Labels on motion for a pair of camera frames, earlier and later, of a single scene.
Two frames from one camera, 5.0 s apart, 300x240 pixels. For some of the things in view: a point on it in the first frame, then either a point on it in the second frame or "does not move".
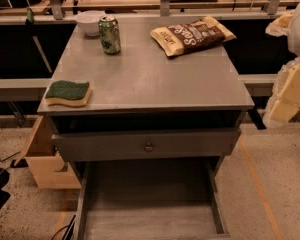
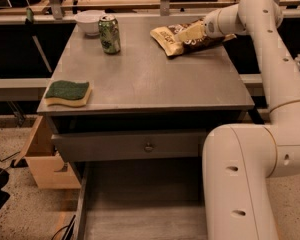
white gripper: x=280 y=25 -> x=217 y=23
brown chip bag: x=184 y=37 does not move
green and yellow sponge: x=69 y=93 does not move
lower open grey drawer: x=152 y=199 does not move
